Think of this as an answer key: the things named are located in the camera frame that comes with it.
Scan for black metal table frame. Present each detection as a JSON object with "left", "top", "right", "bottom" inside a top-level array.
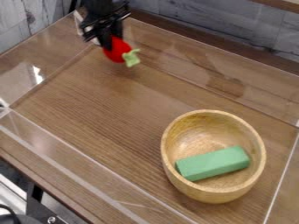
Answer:
[{"left": 26, "top": 182, "right": 77, "bottom": 224}]

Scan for red plush fruit green stem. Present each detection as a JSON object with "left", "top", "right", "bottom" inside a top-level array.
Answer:
[{"left": 103, "top": 36, "right": 141, "bottom": 67}]

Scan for clear acrylic enclosure walls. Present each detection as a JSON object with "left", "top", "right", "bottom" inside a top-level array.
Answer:
[{"left": 0, "top": 15, "right": 299, "bottom": 224}]

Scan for black cable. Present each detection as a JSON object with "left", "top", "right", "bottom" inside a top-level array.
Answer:
[{"left": 0, "top": 204, "right": 19, "bottom": 224}]

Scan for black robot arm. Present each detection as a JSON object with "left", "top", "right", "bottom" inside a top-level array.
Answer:
[{"left": 79, "top": 0, "right": 131, "bottom": 51}]

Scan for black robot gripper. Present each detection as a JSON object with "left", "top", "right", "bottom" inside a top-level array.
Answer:
[{"left": 79, "top": 3, "right": 131, "bottom": 51}]

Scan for wooden bowl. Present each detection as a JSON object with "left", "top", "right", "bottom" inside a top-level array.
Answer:
[{"left": 161, "top": 109, "right": 267, "bottom": 204}]

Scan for green rectangular block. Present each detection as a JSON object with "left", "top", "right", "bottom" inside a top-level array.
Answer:
[{"left": 175, "top": 146, "right": 250, "bottom": 182}]

